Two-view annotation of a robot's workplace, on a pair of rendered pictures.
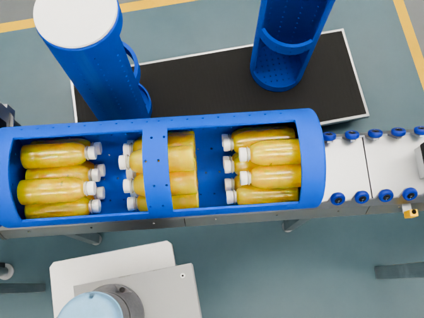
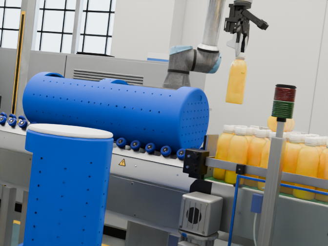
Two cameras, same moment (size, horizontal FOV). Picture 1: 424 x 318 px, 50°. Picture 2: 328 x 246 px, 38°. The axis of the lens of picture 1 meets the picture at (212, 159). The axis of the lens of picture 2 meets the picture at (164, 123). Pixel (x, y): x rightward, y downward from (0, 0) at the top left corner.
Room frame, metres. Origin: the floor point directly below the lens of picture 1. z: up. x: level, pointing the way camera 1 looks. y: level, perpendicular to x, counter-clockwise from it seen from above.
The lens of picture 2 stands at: (2.00, 1.57, 1.18)
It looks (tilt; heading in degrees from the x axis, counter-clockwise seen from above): 3 degrees down; 214
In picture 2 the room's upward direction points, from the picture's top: 7 degrees clockwise
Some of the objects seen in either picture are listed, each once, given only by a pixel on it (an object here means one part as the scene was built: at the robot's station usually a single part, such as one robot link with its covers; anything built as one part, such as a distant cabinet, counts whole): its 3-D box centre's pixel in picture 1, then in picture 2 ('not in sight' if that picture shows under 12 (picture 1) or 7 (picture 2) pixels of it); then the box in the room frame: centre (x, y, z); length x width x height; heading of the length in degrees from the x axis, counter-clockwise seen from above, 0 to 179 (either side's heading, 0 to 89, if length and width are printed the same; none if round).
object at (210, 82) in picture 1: (217, 100); not in sight; (0.95, -0.03, 0.07); 1.50 x 0.52 x 0.15; 101
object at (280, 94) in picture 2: not in sight; (284, 94); (0.62, 1.07, 1.23); 0.06 x 0.06 x 0.04
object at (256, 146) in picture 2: not in sight; (256, 160); (0.39, 0.92, 0.99); 0.07 x 0.07 x 0.19
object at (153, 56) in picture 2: not in sight; (163, 58); (-1.18, -0.64, 1.48); 0.24 x 0.12 x 0.08; 109
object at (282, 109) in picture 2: not in sight; (282, 109); (0.62, 1.07, 1.18); 0.06 x 0.06 x 0.05
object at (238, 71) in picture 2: not in sight; (236, 80); (0.28, 0.74, 1.28); 0.07 x 0.07 x 0.19
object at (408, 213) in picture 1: (409, 205); not in sight; (0.24, -0.62, 0.92); 0.08 x 0.03 x 0.05; 4
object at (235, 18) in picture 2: not in sight; (238, 19); (0.28, 0.72, 1.52); 0.09 x 0.08 x 0.12; 93
